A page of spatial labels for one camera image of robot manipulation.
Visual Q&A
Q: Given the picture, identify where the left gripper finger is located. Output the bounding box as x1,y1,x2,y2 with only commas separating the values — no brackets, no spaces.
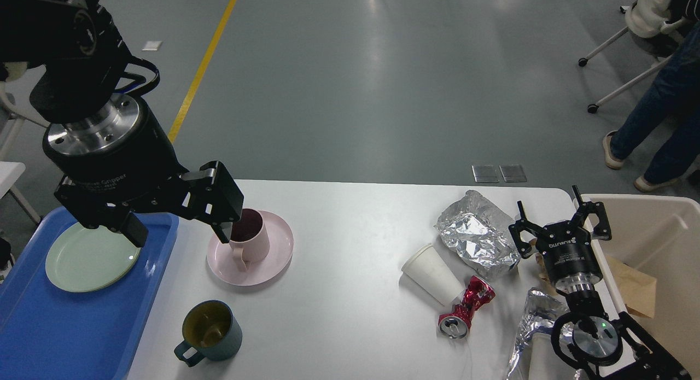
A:
82,209,149,248
178,161,244,244

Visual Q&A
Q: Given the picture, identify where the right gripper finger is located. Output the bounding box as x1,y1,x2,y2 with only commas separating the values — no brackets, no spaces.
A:
508,201,543,259
571,185,613,242

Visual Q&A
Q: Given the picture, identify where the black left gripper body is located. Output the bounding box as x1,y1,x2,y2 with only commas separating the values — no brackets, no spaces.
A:
43,93,188,230

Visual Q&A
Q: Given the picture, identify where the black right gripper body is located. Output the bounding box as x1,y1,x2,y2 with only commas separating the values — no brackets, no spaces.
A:
535,220,603,289

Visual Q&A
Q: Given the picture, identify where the pink mug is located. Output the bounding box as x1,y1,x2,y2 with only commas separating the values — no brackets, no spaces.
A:
223,208,270,272

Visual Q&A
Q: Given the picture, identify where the pink plate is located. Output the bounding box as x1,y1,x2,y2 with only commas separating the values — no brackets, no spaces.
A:
207,211,294,287

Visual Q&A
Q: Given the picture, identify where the dark green mug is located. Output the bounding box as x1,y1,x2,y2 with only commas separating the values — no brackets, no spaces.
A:
173,300,243,367

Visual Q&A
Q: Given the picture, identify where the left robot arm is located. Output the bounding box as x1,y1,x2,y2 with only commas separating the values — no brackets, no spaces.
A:
2,0,243,247

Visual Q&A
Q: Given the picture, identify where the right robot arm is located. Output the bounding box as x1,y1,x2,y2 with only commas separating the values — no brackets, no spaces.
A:
509,185,691,379

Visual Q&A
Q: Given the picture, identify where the crumpled foil large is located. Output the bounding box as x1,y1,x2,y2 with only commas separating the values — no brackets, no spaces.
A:
434,190,521,280

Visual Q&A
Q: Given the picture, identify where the beige plastic bin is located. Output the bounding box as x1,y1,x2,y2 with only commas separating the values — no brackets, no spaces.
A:
583,194,699,379

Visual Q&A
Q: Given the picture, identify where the green plate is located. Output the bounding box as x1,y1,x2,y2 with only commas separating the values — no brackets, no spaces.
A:
45,223,141,293

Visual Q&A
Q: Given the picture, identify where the crumpled foil small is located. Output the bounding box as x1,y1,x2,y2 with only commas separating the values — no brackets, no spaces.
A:
503,288,587,379

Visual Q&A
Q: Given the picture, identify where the brown paper bag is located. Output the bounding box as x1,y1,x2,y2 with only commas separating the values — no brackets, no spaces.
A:
605,254,657,319

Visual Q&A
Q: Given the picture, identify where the floor outlet plate right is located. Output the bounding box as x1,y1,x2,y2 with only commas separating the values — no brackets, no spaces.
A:
499,164,528,183

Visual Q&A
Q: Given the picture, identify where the floor outlet plate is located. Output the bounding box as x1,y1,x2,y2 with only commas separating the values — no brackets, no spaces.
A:
499,164,528,183
471,164,500,183

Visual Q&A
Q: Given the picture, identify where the floor outlet plate left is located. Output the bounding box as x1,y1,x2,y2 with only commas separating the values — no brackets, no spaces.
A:
471,164,500,183

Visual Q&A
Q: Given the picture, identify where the crushed red can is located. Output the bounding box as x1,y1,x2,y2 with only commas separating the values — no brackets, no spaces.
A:
437,276,497,340

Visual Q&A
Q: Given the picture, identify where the white side table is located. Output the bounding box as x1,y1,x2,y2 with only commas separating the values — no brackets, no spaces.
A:
1,161,42,226

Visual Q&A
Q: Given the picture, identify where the person in jeans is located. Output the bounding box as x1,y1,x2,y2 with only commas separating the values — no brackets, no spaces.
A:
602,24,699,192

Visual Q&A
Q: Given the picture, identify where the blue plastic tray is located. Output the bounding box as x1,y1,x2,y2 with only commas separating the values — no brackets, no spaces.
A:
1,207,179,379

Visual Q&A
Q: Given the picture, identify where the office chair right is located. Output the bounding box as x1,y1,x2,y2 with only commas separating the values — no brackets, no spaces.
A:
577,0,698,114

